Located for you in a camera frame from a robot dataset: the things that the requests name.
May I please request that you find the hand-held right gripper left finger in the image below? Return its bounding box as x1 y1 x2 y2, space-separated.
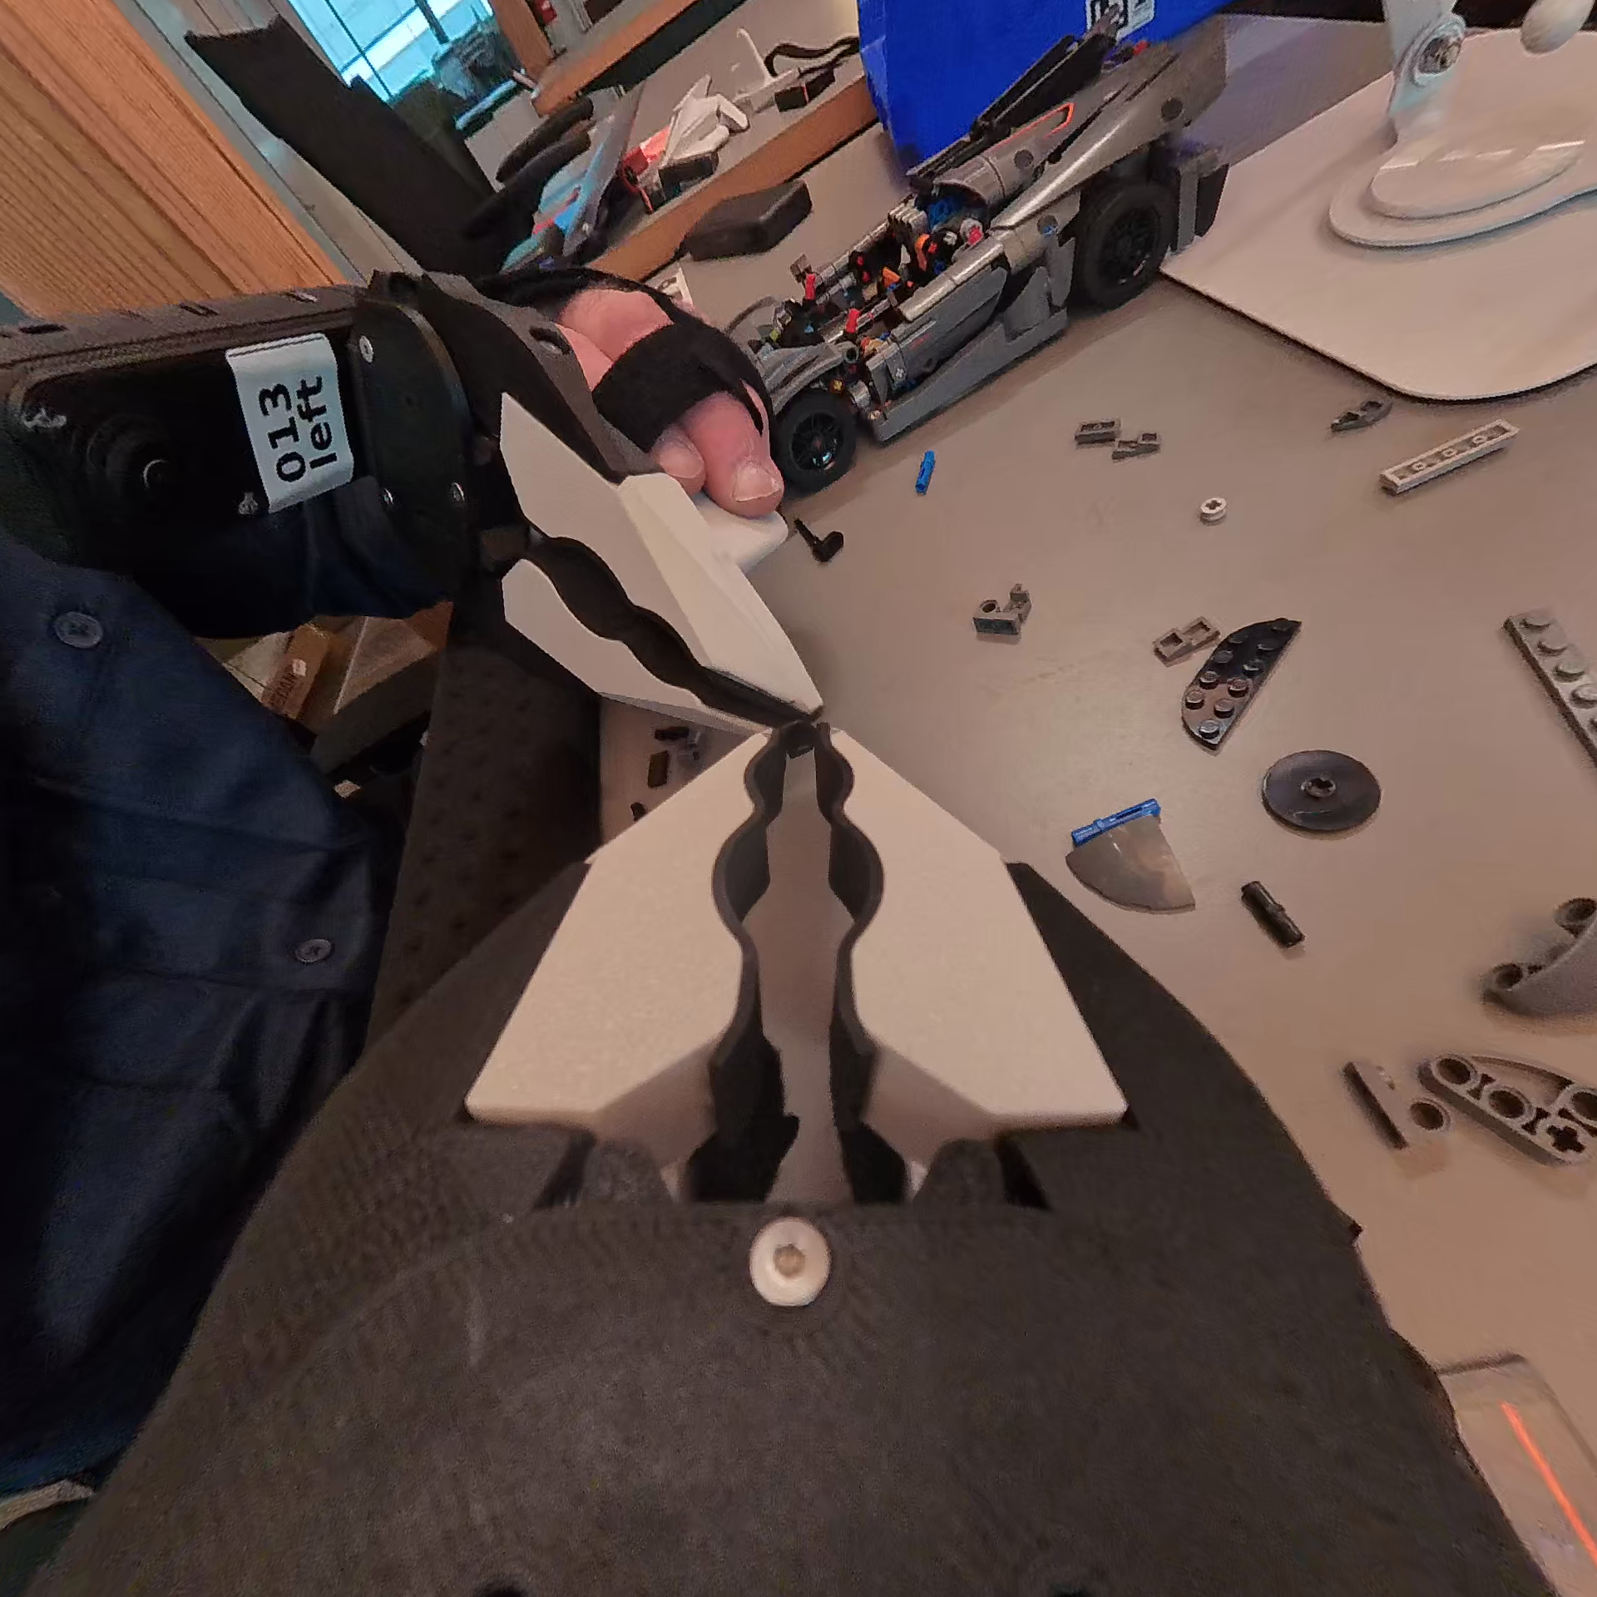
467 734 801 1206

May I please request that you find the grey curved lego wedge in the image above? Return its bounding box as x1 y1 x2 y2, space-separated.
1484 898 1597 1019

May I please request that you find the round dark lego dish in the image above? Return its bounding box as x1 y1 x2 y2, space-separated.
1261 749 1383 833

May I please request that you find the black dotted chair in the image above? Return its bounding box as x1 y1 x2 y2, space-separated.
362 643 607 1050

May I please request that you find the blue plastic bin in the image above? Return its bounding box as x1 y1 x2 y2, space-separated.
858 0 1231 170

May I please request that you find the white plastic gadget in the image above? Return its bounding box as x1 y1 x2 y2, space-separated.
662 75 752 164

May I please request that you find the black mesh office chair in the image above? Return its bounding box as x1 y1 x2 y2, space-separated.
187 14 602 270

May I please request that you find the person's left hand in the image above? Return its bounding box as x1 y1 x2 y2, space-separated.
556 288 788 519

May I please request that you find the long grey lego plate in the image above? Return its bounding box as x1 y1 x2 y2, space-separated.
1505 609 1597 767

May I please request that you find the light grey four-stud lego plate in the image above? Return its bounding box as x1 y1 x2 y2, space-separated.
1381 421 1522 497

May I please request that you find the dark half-round lego plate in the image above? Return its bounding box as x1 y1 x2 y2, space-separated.
1182 618 1303 751

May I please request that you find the cardboard box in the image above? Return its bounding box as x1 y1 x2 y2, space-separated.
200 605 453 751

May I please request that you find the white book stand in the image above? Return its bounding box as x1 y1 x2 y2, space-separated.
1161 0 1597 403

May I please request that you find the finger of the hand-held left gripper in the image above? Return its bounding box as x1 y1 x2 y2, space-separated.
499 540 807 738
497 392 828 721

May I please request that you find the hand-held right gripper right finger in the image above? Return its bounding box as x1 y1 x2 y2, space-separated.
818 727 1128 1206

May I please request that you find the small grey lego connector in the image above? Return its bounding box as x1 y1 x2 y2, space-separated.
1345 1061 1451 1153

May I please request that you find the curved grey-blue lego slope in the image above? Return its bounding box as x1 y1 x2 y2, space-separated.
1067 818 1199 913

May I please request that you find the wooden-edged background table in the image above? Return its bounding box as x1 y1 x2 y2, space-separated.
531 0 881 282

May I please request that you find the black flat box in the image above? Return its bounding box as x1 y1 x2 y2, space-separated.
687 181 816 261

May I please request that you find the wooden beam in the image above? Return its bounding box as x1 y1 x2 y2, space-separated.
0 0 353 320

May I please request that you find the grey lego car model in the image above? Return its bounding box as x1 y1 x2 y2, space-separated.
725 25 1231 495

